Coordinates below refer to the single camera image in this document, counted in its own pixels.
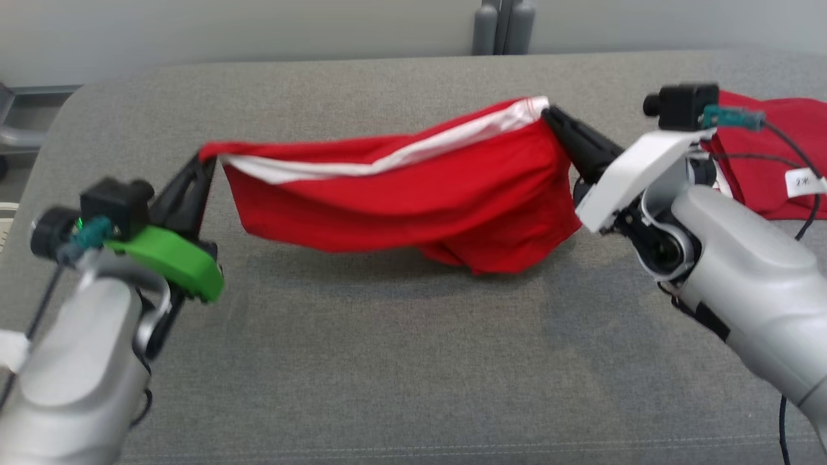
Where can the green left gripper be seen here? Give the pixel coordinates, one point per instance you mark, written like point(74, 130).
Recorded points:
point(174, 258)

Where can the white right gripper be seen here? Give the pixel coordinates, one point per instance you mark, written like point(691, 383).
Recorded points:
point(636, 174)

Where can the red shorts with white stripe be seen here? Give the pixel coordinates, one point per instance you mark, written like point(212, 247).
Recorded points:
point(413, 194)

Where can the red jersey with number print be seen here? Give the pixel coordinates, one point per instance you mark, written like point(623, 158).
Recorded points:
point(769, 155)

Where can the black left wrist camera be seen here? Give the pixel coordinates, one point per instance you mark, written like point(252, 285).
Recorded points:
point(110, 206)

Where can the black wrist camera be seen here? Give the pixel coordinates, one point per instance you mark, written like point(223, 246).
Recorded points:
point(685, 106)
point(110, 206)

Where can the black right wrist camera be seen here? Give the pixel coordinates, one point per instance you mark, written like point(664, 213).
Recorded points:
point(685, 106)

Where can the grey partition post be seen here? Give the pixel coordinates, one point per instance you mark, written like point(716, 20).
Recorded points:
point(486, 29)
point(521, 29)

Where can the grey partition base frame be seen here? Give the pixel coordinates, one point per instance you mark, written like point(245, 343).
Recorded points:
point(32, 116)

